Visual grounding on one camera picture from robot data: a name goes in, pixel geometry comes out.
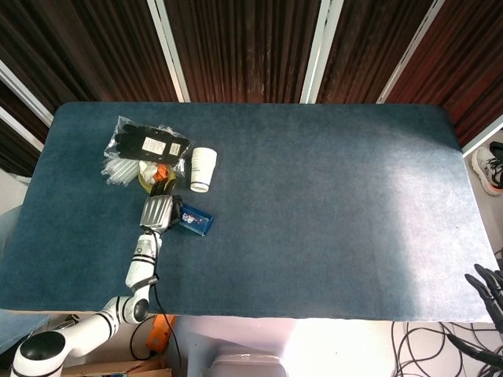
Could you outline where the grey plastic bin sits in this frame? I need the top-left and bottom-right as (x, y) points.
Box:
(207, 353), (290, 377)

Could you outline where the bag of clear tubes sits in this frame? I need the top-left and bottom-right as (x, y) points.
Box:
(100, 156), (142, 188)

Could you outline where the bag of black gloves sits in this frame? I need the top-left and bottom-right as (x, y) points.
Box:
(104, 115), (196, 178)

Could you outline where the black floor cable tangle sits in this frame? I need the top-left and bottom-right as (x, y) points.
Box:
(391, 321), (503, 377)

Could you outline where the blue rectangular box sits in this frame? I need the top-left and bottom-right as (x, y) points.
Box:
(178, 203), (215, 238)

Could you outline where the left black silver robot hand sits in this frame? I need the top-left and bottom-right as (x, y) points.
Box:
(139, 178), (185, 236)

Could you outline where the brown pleated screen panel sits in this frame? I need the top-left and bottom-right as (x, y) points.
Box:
(156, 0), (325, 104)
(0, 0), (180, 178)
(387, 0), (503, 148)
(318, 0), (437, 104)

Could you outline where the white orange sneaker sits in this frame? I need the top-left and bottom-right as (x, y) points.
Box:
(471, 141), (503, 196)

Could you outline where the cardboard box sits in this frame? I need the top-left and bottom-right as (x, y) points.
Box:
(62, 359), (173, 377)

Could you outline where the blue denim fabric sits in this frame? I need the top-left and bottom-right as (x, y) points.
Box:
(0, 309), (50, 354)

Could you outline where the white screen frame post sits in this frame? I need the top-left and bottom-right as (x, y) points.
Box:
(0, 105), (44, 152)
(0, 58), (54, 126)
(147, 0), (192, 103)
(300, 0), (345, 104)
(376, 0), (447, 104)
(461, 115), (503, 158)

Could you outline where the crumpled white orange wrapper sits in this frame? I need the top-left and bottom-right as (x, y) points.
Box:
(138, 159), (172, 184)

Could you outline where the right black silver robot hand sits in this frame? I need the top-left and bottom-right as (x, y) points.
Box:
(447, 263), (503, 377)

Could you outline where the white paper cup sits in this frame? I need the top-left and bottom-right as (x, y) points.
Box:
(189, 147), (218, 193)

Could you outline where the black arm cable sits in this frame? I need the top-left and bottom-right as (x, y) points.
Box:
(130, 230), (184, 372)

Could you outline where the yellow tape roll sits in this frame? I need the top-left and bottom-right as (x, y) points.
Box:
(137, 168), (178, 196)

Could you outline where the orange tool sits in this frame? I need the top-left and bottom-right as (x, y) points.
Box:
(145, 313), (176, 353)

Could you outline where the blue table cloth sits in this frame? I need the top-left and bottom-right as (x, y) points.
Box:
(0, 101), (503, 323)

